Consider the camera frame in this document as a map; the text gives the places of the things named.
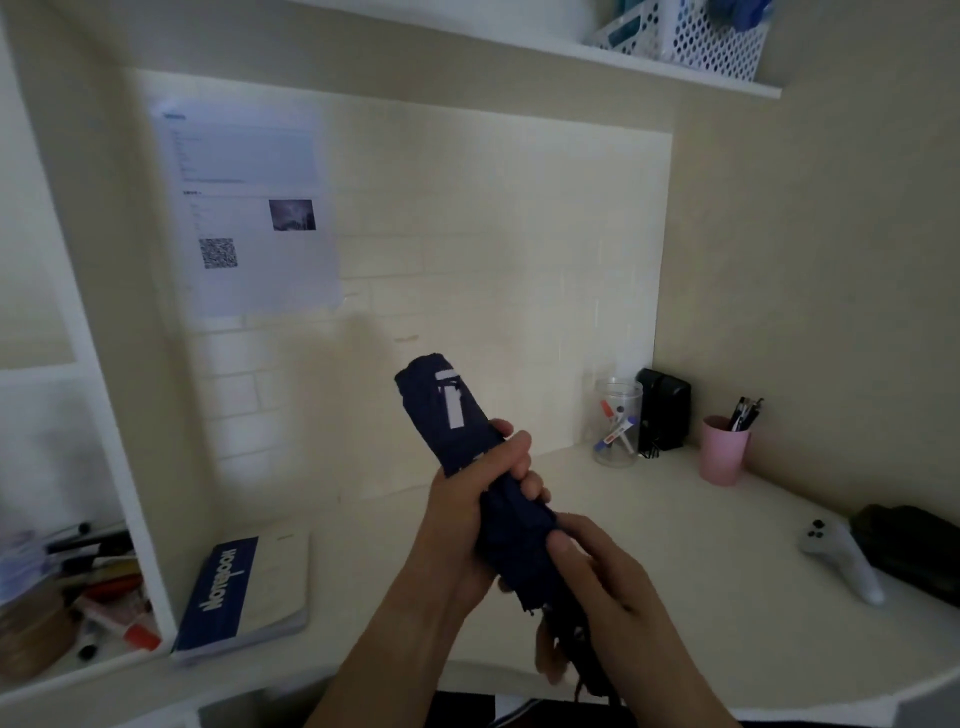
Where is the person's right hand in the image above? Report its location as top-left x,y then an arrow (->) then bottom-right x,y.
534,512 -> 680,688

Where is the person's left hand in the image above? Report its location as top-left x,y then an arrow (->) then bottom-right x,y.
407,418 -> 553,603

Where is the navy blue umbrella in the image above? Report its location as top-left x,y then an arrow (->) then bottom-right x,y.
393,351 -> 624,710

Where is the person's right forearm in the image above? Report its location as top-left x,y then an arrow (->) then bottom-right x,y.
611,637 -> 745,728

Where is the person's left forearm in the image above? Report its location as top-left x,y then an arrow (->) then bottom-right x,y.
306,577 -> 489,728

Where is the white pen with blue cap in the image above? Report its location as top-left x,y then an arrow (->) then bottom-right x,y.
595,414 -> 639,456

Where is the clear plastic jar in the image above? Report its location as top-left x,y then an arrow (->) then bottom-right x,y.
593,377 -> 645,470

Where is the black rectangular box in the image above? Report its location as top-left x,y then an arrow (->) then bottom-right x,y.
635,366 -> 693,453

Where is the pink cup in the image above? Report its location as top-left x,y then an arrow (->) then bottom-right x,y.
699,415 -> 753,488

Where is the cluster of dark pens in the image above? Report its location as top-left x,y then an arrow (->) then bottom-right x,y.
723,396 -> 765,434

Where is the white game controller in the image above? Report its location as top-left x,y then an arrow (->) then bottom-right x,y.
798,518 -> 887,607

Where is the blue and white notebook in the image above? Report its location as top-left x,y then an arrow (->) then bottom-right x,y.
170,528 -> 313,666

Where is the black pouch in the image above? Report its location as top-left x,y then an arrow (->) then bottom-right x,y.
849,503 -> 960,610

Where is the printed white paper sheet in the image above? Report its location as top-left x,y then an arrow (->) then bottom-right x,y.
152,101 -> 347,321

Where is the white shelving unit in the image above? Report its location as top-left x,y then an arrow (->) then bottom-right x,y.
0,30 -> 181,710

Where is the white marker with red cap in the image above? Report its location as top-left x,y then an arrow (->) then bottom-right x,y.
73,594 -> 163,652

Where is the yellow marker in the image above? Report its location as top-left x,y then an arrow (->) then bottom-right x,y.
58,561 -> 142,594

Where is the teal box in basket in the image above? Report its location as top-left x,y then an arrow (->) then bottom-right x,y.
599,0 -> 663,55

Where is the white perforated plastic basket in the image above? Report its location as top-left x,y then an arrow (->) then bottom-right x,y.
591,0 -> 774,83

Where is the blue item in basket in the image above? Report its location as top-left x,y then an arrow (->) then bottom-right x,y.
705,0 -> 775,33

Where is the clear plastic bag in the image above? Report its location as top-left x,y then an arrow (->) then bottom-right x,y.
0,527 -> 51,605

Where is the white wall shelf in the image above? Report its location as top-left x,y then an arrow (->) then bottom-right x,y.
281,0 -> 783,101

